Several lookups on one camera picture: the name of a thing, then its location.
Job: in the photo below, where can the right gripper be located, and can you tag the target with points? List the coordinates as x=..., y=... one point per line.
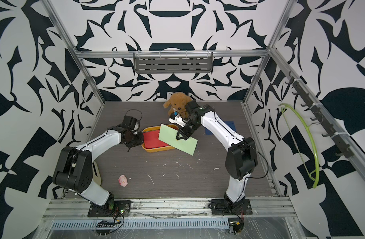
x=185, y=134

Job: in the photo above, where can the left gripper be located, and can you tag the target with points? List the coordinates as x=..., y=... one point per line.
x=140, y=134

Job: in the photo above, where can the red envelope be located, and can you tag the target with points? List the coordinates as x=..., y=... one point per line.
x=152, y=142

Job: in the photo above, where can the light green envelope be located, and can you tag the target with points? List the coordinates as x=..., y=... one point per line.
x=169, y=135

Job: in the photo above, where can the yellow plastic storage box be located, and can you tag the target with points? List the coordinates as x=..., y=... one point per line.
x=150, y=129

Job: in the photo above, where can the dark blue envelope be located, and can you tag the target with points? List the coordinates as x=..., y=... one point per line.
x=230, y=124

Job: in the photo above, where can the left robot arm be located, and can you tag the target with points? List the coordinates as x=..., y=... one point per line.
x=74, y=169

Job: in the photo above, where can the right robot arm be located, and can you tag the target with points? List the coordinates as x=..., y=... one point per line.
x=241, y=159

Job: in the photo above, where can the brown plush dog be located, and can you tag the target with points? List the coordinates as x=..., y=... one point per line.
x=177, y=103

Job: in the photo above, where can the small pink toy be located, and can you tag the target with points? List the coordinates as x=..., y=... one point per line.
x=123, y=181

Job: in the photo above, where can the cream plastic container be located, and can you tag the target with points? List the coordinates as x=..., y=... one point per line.
x=96, y=174

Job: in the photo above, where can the green plastic hanger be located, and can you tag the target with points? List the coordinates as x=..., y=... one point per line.
x=315, y=174

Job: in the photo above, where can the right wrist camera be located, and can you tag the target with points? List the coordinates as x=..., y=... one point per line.
x=177, y=119

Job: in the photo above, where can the grey metal wall shelf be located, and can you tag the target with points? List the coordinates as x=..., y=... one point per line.
x=173, y=62

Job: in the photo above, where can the black wall hook rail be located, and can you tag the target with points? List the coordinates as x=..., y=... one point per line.
x=321, y=117

